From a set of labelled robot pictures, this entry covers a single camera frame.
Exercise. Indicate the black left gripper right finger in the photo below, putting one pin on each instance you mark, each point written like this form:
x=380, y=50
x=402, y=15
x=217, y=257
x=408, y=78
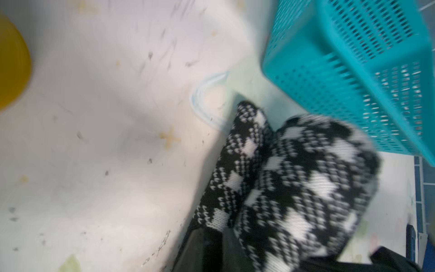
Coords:
x=383, y=260

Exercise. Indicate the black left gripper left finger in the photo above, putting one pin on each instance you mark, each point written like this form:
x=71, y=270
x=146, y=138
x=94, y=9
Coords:
x=200, y=251

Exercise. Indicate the black white smiley scarf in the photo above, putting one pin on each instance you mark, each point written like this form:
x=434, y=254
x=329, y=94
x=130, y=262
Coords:
x=288, y=194

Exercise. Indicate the teal plastic mesh basket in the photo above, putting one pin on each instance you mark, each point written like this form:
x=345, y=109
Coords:
x=366, y=62

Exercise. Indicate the floral table mat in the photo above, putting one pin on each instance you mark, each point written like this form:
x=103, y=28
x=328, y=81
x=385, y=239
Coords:
x=103, y=158

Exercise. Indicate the yellow pencil cup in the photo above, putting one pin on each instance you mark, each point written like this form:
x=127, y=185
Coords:
x=16, y=64

